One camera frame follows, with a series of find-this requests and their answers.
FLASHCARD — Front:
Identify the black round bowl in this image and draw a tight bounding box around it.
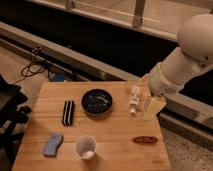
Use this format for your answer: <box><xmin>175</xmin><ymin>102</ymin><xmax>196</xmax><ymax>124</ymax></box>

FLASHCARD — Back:
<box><xmin>81</xmin><ymin>89</ymin><xmax>113</xmax><ymax>116</ymax></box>

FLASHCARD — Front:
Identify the white paper cup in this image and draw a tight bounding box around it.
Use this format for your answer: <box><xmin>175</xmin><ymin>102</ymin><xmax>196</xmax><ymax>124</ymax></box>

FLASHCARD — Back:
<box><xmin>75</xmin><ymin>135</ymin><xmax>97</xmax><ymax>160</ymax></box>

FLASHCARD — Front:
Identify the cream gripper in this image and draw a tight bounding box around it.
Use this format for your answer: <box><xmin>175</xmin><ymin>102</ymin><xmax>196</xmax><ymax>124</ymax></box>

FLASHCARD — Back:
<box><xmin>138</xmin><ymin>74</ymin><xmax>166</xmax><ymax>123</ymax></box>

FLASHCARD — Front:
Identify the blue sponge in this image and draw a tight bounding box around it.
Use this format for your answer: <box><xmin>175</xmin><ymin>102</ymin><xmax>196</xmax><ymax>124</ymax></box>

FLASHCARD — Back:
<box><xmin>42</xmin><ymin>133</ymin><xmax>63</xmax><ymax>157</ymax></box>

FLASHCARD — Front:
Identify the blue floor object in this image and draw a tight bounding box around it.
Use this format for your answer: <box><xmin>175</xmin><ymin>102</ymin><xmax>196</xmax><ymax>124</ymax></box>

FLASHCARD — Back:
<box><xmin>50</xmin><ymin>74</ymin><xmax>65</xmax><ymax>82</ymax></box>

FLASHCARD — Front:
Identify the black chair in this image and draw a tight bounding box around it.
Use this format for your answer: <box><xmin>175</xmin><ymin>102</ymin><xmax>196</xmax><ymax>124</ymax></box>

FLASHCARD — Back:
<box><xmin>0</xmin><ymin>74</ymin><xmax>31</xmax><ymax>163</ymax></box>

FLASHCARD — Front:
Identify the black cable on floor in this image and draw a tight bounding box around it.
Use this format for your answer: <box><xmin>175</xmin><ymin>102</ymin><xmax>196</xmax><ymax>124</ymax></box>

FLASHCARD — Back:
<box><xmin>13</xmin><ymin>46</ymin><xmax>54</xmax><ymax>84</ymax></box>

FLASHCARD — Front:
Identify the white small bottle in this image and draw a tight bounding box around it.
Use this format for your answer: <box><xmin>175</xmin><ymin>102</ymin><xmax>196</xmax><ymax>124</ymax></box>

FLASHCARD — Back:
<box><xmin>129</xmin><ymin>85</ymin><xmax>141</xmax><ymax>116</ymax></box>

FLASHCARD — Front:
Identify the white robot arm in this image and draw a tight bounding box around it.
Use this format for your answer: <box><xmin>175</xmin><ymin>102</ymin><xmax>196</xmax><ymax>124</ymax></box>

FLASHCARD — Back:
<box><xmin>139</xmin><ymin>14</ymin><xmax>213</xmax><ymax>121</ymax></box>

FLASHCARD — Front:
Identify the brown oval snack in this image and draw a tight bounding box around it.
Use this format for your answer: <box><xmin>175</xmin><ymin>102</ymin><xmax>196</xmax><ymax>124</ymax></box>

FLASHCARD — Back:
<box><xmin>133</xmin><ymin>136</ymin><xmax>158</xmax><ymax>144</ymax></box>

